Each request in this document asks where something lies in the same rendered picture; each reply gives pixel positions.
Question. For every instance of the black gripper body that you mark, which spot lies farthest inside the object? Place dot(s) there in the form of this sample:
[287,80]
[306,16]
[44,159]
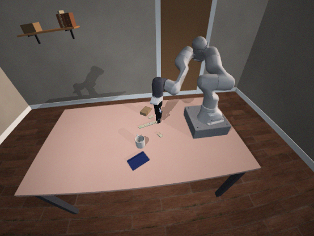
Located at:
[158,106]

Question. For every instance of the dark blue rectangular pad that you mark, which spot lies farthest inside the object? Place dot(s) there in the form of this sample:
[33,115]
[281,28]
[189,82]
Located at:
[137,160]

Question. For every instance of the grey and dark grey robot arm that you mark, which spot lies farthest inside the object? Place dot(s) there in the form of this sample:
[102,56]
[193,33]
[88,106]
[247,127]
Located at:
[217,79]

